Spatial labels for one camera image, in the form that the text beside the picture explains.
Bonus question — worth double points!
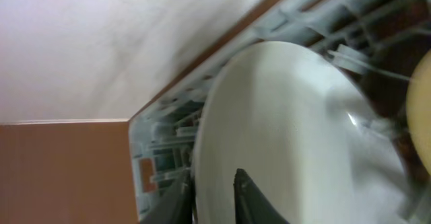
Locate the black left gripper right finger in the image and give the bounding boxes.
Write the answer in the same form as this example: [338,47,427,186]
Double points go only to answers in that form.
[234,168,289,224]

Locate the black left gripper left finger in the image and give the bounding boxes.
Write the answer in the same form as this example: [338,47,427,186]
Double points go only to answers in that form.
[139,170,194,224]

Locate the grey dishwasher rack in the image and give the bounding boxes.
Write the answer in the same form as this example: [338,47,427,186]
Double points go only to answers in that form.
[129,0,430,223]

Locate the white round plate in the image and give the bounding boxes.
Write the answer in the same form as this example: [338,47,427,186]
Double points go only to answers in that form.
[194,42,413,223]

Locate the yellow bowl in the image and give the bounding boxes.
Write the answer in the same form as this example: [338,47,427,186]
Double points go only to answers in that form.
[406,50,430,174]

